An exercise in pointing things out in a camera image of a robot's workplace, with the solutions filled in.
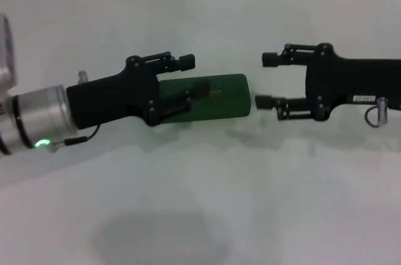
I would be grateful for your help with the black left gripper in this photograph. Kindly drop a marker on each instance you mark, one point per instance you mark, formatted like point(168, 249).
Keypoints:
point(109, 102)

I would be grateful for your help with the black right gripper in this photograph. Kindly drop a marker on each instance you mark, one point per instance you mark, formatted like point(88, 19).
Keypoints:
point(344, 83)

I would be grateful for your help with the green glasses case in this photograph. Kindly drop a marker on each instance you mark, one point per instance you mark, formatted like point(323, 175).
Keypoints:
point(228, 96)

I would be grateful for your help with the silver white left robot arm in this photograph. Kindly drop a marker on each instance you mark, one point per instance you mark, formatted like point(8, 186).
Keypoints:
point(37, 117)

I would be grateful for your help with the silver left wrist stud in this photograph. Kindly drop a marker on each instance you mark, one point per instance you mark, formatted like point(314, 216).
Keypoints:
point(83, 77)

